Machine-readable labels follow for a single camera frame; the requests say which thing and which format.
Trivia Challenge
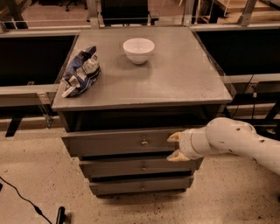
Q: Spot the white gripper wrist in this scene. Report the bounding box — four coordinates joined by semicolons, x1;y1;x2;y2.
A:
167;128;219;162

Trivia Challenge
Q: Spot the grey top drawer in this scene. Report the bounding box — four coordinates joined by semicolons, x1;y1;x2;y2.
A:
62;128;181;157

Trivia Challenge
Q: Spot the grey drawer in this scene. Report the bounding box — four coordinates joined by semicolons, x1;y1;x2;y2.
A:
62;128;181;157
79;157;202;178
89;176;193;196

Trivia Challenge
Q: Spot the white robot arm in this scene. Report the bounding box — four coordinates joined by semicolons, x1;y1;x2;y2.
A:
167;117;280;174

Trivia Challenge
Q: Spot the grey bottom drawer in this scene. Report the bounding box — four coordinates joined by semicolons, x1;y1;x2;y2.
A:
89;176;193;196

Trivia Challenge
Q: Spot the grey middle drawer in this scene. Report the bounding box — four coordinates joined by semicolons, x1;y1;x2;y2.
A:
79;157;202;178

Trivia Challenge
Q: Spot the white ceramic bowl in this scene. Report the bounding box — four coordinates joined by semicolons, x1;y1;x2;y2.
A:
122;38;155;65

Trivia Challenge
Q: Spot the blue crumpled chip bag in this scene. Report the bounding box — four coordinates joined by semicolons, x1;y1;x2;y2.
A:
60;45;101;98

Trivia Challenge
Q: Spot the black office chair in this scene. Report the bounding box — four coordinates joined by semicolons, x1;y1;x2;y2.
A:
101;0;159;26

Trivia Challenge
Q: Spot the black post on floor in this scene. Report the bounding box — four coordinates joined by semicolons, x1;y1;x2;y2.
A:
55;206;66;224

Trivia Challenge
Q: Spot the black floor cable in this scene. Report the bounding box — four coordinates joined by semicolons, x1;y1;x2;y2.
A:
0;176;53;224

